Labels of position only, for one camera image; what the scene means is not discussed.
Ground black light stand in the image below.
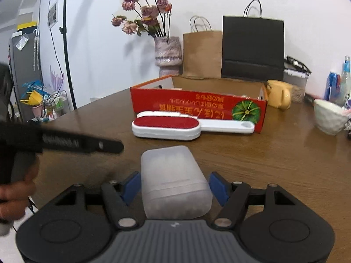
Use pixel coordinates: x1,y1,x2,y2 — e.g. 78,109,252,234
59,0,78,110

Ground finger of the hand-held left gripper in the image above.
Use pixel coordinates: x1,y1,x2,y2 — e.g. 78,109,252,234
81,136,125,154

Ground dried rose bouquet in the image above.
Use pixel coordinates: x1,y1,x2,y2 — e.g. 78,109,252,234
111,0,173,38

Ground blue soda can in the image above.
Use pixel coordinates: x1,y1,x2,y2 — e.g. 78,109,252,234
325,71,341,101

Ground clear glass bottle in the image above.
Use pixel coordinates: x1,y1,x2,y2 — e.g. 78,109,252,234
338,56,351,106

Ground blue and yellow bags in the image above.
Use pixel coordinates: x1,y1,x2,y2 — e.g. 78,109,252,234
19,80,46,107

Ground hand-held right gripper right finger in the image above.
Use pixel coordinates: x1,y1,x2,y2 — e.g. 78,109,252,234
209,171,303,230

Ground mottled pink vase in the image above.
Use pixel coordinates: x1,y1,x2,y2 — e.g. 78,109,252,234
154,36,183,77

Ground grey refrigerator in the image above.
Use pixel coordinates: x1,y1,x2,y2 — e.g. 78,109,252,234
8,31,45,123

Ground wall picture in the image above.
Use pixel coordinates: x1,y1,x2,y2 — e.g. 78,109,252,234
48,0,60,28

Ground clear container black lid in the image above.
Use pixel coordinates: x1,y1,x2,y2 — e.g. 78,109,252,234
283,55,312,103

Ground person's left hand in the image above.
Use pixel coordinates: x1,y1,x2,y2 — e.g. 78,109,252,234
0,163,39,223

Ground red cardboard box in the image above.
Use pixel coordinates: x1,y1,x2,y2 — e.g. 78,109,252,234
130,75,268,134

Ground yellow box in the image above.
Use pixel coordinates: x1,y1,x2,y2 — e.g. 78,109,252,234
17,20,38,32

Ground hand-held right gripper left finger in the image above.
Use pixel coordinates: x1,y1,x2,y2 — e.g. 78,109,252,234
35,171,143,230

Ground translucent plastic box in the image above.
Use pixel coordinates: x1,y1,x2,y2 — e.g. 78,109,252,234
141,145,213,220

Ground black paper bag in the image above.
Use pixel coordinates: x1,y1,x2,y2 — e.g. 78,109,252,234
221,0,285,82

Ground white wire rack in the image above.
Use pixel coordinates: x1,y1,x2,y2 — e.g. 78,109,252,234
41,90,72,121

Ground brown paper bag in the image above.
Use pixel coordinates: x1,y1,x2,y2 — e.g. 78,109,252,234
182,15,223,80

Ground white ceramic bowl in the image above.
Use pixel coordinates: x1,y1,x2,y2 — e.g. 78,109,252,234
314,99,349,136

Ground yellow mug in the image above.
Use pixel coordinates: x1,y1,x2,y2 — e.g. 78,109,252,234
266,79,294,110

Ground white lint brush red face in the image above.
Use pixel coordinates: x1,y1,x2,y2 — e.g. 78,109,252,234
131,111,256,141

